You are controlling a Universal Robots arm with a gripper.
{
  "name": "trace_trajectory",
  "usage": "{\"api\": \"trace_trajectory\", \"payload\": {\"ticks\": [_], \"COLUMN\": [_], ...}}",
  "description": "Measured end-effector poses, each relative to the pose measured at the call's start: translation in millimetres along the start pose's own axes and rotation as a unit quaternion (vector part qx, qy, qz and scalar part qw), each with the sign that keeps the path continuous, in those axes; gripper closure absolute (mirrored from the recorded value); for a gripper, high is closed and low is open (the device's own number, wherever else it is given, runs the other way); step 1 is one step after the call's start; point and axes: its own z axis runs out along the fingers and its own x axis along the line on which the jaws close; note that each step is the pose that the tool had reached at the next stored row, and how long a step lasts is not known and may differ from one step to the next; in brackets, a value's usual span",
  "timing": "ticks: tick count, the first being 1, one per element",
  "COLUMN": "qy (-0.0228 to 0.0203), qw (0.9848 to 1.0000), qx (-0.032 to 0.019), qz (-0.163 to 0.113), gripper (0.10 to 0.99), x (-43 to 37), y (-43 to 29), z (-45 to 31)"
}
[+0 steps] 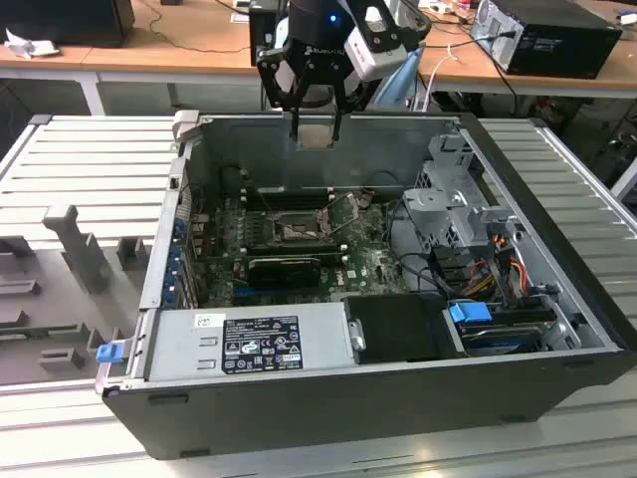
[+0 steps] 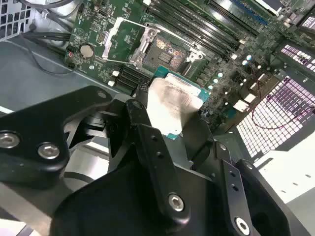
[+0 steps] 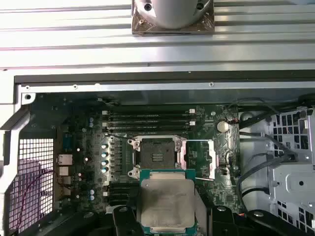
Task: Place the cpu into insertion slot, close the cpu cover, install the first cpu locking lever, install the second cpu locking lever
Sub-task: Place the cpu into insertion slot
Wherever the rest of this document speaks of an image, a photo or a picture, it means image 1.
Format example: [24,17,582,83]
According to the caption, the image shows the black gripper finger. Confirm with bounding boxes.
[256,45,315,141]
[330,73,373,144]

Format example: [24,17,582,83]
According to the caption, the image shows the small square CPU plate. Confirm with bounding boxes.
[297,121,335,150]

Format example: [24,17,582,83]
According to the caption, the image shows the black RAM slot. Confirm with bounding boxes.
[243,198,332,211]
[243,248,348,260]
[243,187,332,201]
[243,240,344,252]

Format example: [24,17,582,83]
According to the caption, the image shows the CPU socket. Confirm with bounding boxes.
[271,208,332,245]

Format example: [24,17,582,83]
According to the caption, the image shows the small black tower box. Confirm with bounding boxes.
[248,0,291,69]

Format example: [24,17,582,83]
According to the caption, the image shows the pale blue teach pendant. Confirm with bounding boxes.
[375,47,425,110]

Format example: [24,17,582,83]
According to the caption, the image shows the grey plastic case latch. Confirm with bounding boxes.
[171,110,201,144]

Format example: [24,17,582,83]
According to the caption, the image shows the grey metal drive cage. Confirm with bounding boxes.
[401,132,524,250]

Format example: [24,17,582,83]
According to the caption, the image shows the green motherboard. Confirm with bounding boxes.
[186,188,424,308]

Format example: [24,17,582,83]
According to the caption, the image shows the black graphics card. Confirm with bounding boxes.
[247,256,323,290]

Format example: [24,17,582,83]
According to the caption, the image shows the large black box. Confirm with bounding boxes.
[0,0,136,49]

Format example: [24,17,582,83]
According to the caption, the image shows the black desktop computer with vents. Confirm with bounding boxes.
[470,0,624,81]

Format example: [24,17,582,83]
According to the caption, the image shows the black plastic fan shroud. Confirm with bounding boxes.
[342,293,469,364]

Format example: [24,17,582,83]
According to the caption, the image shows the crumpled white paper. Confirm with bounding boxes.
[3,27,62,60]

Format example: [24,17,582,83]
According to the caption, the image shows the hard disk in blue carrier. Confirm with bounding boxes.
[447,300,543,358]

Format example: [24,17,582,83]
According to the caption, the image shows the silver power supply with label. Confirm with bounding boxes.
[143,303,357,382]

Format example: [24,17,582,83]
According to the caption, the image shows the grey parts rack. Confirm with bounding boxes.
[0,203,156,385]

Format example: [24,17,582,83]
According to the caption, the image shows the black open PC case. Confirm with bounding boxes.
[94,110,631,462]

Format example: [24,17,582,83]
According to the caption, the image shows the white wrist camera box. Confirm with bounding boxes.
[344,5,408,81]

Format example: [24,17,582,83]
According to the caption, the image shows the wooden desk with white frame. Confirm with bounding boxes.
[417,0,637,117]
[0,0,424,117]

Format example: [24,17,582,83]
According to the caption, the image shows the white cable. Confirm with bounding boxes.
[421,43,460,112]

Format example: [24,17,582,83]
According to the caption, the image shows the black wire bundle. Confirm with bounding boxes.
[390,198,452,300]

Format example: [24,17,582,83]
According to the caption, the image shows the silver power supply handle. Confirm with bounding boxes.
[346,320,368,353]

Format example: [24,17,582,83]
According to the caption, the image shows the yellow and orange wires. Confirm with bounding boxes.
[462,257,530,296]

